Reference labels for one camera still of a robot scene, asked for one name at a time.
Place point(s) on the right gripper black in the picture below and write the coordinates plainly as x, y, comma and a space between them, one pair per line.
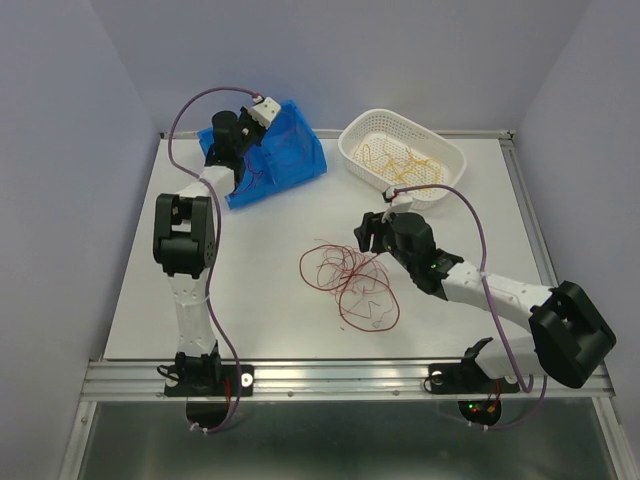
372, 223

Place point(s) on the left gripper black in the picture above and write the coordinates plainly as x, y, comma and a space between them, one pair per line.
246, 116

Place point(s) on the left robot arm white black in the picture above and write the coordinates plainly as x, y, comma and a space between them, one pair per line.
186, 247

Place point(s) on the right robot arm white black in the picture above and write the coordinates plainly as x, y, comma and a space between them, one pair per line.
567, 337

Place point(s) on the blue plastic divided bin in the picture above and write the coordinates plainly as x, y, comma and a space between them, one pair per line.
289, 154

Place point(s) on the white perforated plastic basket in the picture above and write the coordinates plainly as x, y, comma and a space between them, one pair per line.
383, 148

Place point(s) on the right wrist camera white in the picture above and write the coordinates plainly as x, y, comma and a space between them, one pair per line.
399, 200

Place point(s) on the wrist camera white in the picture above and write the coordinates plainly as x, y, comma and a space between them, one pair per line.
265, 112
399, 200

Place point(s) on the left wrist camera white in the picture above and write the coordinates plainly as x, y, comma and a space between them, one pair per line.
265, 112

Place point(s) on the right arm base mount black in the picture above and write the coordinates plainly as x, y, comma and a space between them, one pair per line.
465, 376

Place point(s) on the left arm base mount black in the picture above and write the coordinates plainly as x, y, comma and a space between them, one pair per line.
206, 376

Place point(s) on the aluminium front rail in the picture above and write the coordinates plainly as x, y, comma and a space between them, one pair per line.
278, 381

